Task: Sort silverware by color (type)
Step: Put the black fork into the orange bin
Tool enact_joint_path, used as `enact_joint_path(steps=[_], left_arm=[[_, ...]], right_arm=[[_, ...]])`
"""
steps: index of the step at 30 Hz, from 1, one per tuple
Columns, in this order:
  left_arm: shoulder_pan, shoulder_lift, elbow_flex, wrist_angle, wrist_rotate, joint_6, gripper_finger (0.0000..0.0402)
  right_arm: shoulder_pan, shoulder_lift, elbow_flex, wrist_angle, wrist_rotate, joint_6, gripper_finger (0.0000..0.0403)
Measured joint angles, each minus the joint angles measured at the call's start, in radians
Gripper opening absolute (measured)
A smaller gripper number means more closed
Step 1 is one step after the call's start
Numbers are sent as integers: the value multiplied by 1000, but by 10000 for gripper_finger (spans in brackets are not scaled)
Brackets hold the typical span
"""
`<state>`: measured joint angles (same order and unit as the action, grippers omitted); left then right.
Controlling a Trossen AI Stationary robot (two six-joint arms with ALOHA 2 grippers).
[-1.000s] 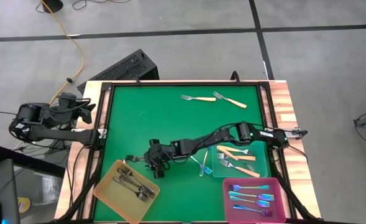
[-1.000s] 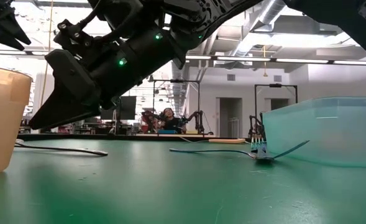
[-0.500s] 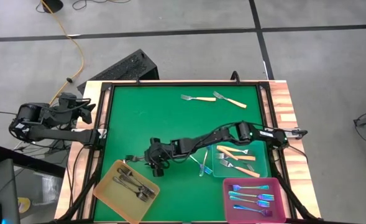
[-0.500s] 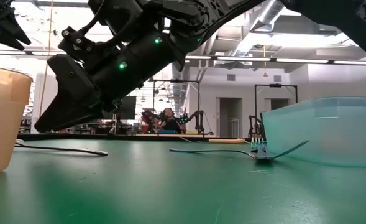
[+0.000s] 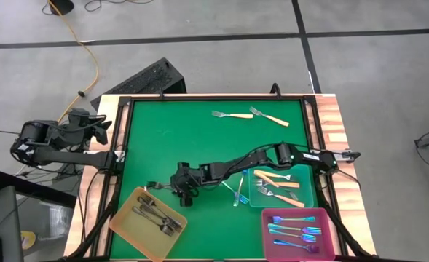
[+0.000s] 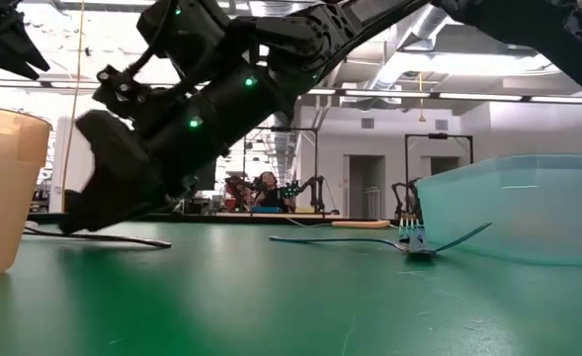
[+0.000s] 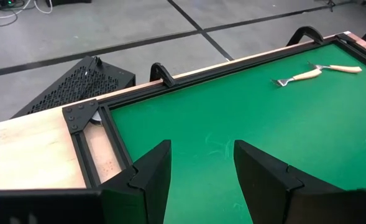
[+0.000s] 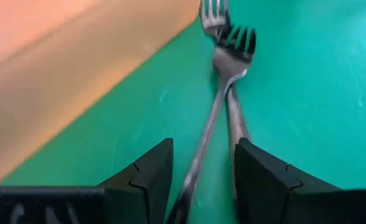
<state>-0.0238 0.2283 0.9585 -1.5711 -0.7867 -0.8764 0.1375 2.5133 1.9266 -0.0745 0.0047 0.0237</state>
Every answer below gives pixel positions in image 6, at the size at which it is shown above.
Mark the silver ventilation duct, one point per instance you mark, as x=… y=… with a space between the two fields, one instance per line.
x=419 y=44

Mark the black stand frame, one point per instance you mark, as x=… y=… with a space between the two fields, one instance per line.
x=439 y=135
x=290 y=129

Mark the red black background robot arm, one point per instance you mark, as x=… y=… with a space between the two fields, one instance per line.
x=236 y=190

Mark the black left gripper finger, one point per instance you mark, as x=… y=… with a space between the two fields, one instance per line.
x=16 y=44
x=4 y=59

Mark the dark silver fork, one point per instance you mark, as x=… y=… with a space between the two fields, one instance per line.
x=137 y=240

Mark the iridescent blue fork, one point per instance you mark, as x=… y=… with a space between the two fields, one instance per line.
x=409 y=230
x=463 y=238

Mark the teal plastic bin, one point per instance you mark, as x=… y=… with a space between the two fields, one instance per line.
x=518 y=212

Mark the person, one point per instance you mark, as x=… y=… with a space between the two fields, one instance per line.
x=270 y=190

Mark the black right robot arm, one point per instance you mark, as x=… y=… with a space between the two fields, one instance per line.
x=542 y=29

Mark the ceiling light strip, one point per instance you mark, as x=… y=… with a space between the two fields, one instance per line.
x=394 y=93

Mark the white column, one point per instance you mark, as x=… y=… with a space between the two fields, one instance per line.
x=65 y=158

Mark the green table mat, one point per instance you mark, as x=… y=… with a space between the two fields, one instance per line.
x=290 y=306

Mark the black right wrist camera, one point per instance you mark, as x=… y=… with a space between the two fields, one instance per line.
x=117 y=89

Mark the orange plastic bin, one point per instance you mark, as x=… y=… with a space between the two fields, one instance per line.
x=4 y=198

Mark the black background robot arm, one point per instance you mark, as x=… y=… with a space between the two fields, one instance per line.
x=400 y=198

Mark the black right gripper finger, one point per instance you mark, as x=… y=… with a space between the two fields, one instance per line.
x=103 y=222
x=72 y=207

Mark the blue background object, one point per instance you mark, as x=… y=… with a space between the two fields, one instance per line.
x=266 y=210

